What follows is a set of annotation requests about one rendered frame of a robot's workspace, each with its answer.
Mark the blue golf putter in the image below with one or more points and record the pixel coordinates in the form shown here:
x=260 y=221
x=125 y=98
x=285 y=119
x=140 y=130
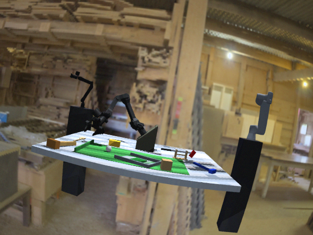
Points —
x=209 y=170

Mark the brown cube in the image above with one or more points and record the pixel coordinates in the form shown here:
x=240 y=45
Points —
x=166 y=164

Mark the brown wooden mallet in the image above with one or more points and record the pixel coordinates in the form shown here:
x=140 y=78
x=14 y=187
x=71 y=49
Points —
x=56 y=144

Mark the green striped putting mat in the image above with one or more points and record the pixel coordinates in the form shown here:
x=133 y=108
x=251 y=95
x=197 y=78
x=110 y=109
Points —
x=99 y=151

